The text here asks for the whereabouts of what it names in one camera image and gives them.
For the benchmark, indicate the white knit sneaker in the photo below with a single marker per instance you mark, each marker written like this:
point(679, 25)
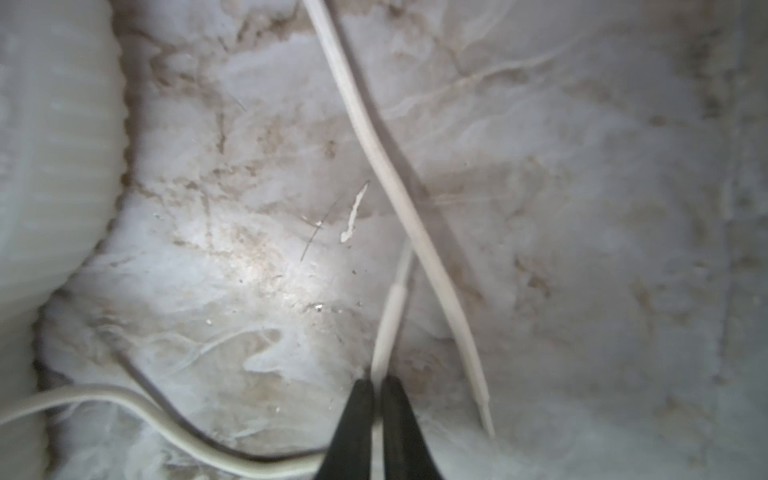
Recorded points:
point(62, 159)

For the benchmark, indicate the sneaker white shoelace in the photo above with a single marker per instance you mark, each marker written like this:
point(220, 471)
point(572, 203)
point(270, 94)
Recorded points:
point(421, 247)

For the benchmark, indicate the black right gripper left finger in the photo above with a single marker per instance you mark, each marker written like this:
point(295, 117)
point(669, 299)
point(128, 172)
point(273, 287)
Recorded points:
point(350, 450)

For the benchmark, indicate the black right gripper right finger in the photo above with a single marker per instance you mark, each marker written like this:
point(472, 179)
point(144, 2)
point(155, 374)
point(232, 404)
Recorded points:
point(406, 455)

